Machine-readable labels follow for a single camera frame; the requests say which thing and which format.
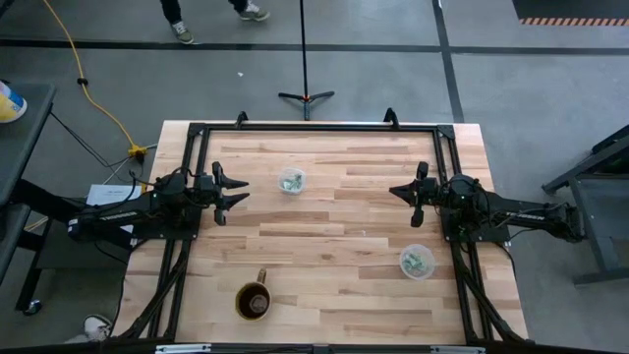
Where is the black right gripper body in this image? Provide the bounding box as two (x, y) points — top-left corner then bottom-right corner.
(410, 160), (441, 228)

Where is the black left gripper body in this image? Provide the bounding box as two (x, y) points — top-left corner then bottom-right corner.
(195, 160), (228, 226)

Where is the clear plastic container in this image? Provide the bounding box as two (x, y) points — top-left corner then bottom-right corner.
(398, 243), (436, 281)
(277, 166), (308, 197)

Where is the white paper sheet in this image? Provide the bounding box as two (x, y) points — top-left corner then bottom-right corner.
(86, 184), (143, 235)

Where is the brown and teal ceramic mug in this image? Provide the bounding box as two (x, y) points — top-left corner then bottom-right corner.
(234, 267), (273, 323)

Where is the black tripod stand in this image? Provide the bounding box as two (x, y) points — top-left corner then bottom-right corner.
(277, 0), (336, 122)

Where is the dark grey table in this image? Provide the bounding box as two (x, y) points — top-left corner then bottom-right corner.
(542, 125), (629, 286)

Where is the white and yellow wipes canister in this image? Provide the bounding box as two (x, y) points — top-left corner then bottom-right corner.
(0, 81), (29, 124)

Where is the black mat orange striped edge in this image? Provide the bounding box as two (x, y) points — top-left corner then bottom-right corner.
(510, 0), (629, 27)

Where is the yellow extension cable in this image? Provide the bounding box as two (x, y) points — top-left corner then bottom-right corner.
(41, 0), (148, 159)

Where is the black aluminium table frame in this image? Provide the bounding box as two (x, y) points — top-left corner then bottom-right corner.
(110, 107), (530, 354)

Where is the black cable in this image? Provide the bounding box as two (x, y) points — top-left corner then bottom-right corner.
(48, 111), (148, 198)

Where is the white metal bracket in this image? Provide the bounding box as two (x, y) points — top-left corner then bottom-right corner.
(155, 343), (212, 354)
(429, 345), (486, 354)

